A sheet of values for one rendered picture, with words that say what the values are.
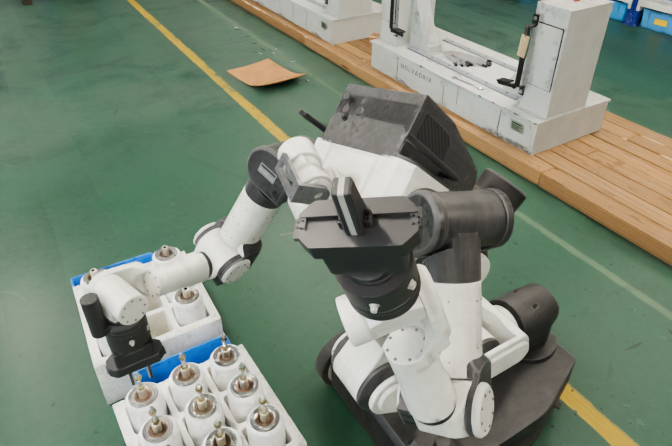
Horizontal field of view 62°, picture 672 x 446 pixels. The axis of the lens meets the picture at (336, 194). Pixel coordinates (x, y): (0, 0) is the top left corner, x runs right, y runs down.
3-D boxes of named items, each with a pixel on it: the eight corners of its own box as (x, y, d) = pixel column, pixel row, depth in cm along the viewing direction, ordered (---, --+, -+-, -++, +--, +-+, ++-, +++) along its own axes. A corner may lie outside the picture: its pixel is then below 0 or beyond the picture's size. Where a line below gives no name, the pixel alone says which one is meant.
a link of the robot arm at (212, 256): (145, 274, 124) (214, 251, 138) (169, 309, 120) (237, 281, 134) (158, 243, 118) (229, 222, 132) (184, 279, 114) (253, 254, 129)
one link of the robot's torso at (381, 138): (403, 146, 135) (309, 67, 110) (531, 176, 111) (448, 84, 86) (350, 256, 132) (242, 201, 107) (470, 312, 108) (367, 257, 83)
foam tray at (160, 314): (191, 285, 216) (184, 250, 206) (227, 355, 188) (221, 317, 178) (85, 323, 200) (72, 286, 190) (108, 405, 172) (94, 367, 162)
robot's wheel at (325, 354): (366, 359, 187) (368, 317, 176) (375, 369, 183) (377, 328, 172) (315, 385, 178) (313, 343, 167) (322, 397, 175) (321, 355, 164)
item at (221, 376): (250, 381, 171) (244, 341, 161) (248, 409, 163) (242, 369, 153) (218, 383, 171) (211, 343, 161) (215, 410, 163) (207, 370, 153)
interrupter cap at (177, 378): (196, 360, 156) (196, 359, 155) (203, 381, 150) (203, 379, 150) (169, 370, 153) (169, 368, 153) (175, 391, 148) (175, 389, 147)
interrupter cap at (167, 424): (170, 443, 135) (169, 442, 135) (138, 445, 135) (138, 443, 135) (176, 416, 141) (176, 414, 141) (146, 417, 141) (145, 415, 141)
